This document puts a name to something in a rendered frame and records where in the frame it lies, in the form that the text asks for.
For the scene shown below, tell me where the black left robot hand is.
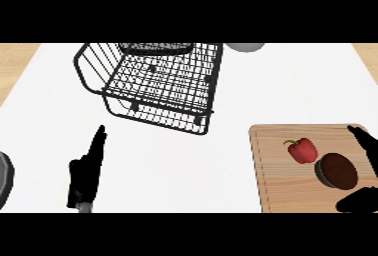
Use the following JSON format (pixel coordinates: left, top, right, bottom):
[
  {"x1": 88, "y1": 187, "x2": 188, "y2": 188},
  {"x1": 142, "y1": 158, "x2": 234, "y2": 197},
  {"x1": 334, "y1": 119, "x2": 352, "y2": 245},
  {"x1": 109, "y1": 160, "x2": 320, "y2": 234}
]
[{"x1": 64, "y1": 124, "x2": 109, "y2": 210}]

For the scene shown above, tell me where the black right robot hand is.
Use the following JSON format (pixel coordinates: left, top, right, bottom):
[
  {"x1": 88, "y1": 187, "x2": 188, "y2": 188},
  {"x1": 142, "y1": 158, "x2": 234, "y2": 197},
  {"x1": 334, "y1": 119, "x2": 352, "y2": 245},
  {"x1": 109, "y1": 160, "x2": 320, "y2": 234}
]
[{"x1": 334, "y1": 124, "x2": 378, "y2": 214}]

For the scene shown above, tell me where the wooden cutting board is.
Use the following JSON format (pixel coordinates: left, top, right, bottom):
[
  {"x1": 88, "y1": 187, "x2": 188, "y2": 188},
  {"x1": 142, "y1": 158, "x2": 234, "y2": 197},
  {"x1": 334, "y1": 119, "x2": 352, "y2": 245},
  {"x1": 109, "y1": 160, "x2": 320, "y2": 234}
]
[{"x1": 247, "y1": 123, "x2": 378, "y2": 214}]

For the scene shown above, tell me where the red bell pepper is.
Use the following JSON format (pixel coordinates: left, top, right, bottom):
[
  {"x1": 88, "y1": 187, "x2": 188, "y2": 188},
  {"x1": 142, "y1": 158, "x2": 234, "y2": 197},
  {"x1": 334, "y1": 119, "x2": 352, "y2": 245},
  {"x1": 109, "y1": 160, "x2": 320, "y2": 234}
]
[{"x1": 281, "y1": 137, "x2": 318, "y2": 165}]

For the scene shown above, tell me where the dark grey round pan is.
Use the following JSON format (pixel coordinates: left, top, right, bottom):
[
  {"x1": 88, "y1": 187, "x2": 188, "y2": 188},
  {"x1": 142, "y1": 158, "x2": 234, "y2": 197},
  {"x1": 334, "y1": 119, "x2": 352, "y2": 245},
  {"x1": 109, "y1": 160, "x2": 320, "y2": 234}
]
[{"x1": 0, "y1": 151, "x2": 16, "y2": 210}]

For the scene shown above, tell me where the grey round object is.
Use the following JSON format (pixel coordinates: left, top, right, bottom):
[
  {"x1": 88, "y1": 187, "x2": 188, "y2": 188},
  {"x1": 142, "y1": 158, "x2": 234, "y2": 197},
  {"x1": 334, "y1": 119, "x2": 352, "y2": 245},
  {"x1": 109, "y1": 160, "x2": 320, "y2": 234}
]
[{"x1": 222, "y1": 42, "x2": 267, "y2": 53}]

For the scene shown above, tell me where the black wire tiered basket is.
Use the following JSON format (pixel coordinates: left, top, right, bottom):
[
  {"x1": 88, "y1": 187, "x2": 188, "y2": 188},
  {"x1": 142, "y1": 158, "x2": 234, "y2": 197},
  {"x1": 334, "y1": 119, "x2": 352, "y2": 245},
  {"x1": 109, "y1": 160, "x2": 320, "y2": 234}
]
[{"x1": 72, "y1": 42, "x2": 225, "y2": 136}]

